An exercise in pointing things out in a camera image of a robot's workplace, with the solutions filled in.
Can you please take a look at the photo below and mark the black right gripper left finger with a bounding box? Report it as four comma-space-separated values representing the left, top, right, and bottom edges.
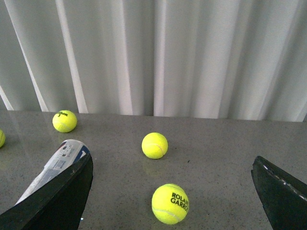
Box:
0, 154, 93, 230

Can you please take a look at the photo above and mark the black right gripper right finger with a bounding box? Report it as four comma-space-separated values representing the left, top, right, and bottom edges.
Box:
251, 156, 307, 230

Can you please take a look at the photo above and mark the clear Wilson tennis ball can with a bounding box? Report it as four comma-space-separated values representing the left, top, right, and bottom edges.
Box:
16, 139, 90, 204

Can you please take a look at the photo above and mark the Wilson tennis ball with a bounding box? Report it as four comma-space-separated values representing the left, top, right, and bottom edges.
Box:
52, 110, 77, 133

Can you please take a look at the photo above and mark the Head Team tennis ball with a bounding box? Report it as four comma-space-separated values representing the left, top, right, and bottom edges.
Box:
0, 130, 6, 148

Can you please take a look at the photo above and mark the Roland Garros tennis ball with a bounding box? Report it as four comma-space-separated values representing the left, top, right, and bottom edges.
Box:
152, 184, 189, 225

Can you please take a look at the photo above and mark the plain yellow tennis ball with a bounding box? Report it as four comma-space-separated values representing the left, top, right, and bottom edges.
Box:
142, 132, 168, 160

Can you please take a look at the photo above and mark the white pleated curtain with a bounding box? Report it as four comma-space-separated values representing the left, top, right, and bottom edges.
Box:
0, 0, 307, 122

